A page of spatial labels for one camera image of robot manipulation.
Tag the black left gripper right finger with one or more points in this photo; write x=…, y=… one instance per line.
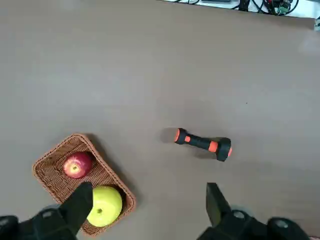
x=225, y=225

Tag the brown wicker basket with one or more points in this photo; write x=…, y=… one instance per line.
x=50, y=180

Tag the red apple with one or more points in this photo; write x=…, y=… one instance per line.
x=76, y=165

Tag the yellow apple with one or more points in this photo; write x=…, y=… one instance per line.
x=107, y=207

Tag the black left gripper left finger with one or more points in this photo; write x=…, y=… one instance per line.
x=62, y=220

